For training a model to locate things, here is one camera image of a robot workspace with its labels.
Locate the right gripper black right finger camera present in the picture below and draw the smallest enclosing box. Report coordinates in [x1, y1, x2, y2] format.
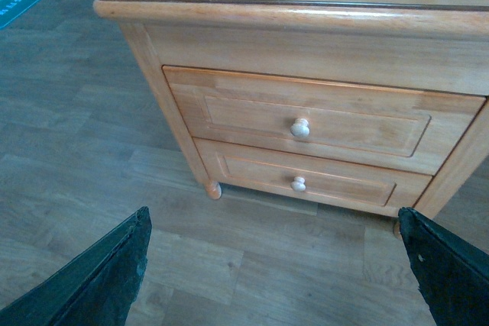
[398, 208, 488, 325]

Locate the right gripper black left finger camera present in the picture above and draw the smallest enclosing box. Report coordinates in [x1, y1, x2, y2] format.
[1, 206, 152, 325]

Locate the wooden drawer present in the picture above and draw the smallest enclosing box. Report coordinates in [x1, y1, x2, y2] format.
[195, 138, 432, 216]
[163, 66, 484, 175]

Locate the lower drawer knob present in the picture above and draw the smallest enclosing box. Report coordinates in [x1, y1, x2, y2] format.
[290, 176, 306, 192]

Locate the drawer knob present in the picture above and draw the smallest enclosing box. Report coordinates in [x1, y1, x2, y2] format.
[290, 176, 306, 192]
[290, 118, 310, 138]

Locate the upper drawer knob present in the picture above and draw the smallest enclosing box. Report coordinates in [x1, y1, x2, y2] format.
[290, 118, 310, 138]

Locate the wooden nightstand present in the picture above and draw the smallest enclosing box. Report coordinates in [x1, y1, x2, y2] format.
[94, 0, 488, 218]

